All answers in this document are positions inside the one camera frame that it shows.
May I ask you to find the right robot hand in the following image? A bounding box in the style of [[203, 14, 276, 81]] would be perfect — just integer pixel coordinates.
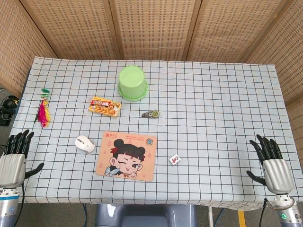
[[246, 134, 295, 195]]

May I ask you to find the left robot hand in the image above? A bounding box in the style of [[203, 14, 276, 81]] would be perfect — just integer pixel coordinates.
[[0, 129, 45, 189]]

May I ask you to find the white computer mouse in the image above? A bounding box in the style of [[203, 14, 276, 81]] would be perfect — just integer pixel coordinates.
[[74, 135, 96, 154]]

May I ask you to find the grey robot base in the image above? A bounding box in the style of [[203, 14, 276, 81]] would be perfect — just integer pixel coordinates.
[[94, 203, 197, 227]]

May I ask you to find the orange cartoon girl mouse pad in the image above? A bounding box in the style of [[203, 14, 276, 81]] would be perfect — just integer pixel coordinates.
[[96, 131, 158, 182]]

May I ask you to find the yellow floor tape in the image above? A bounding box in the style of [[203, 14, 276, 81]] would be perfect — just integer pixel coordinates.
[[237, 210, 246, 227]]

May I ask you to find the black equipment on floor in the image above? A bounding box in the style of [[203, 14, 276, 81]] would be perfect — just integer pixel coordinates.
[[0, 94, 20, 126]]

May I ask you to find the colourful feather shuttlecock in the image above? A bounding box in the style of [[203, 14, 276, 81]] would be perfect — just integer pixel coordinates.
[[34, 88, 52, 129]]

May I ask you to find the white table leg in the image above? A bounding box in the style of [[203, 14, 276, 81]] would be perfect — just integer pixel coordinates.
[[207, 206, 214, 227]]

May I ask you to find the blue checked tablecloth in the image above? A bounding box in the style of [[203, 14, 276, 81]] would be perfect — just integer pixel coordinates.
[[0, 56, 303, 212]]

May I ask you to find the white mahjong tile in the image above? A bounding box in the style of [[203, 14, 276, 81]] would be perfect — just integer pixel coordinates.
[[169, 153, 182, 166]]

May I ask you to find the yellow curry box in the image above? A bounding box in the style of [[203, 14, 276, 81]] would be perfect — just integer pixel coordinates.
[[88, 96, 122, 118]]

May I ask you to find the grey correction tape dispenser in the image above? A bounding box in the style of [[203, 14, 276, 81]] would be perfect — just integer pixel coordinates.
[[141, 110, 160, 119]]

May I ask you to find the green plastic bucket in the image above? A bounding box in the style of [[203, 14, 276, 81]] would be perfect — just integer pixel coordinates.
[[117, 66, 149, 102]]

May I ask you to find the woven bamboo folding screen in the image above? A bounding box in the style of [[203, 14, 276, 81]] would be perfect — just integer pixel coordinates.
[[0, 0, 303, 133]]

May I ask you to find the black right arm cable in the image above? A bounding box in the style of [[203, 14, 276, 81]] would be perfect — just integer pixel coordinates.
[[259, 198, 275, 227]]

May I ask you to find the blue cable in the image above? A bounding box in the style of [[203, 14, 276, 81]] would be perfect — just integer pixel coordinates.
[[81, 203, 89, 227], [216, 208, 225, 227]]

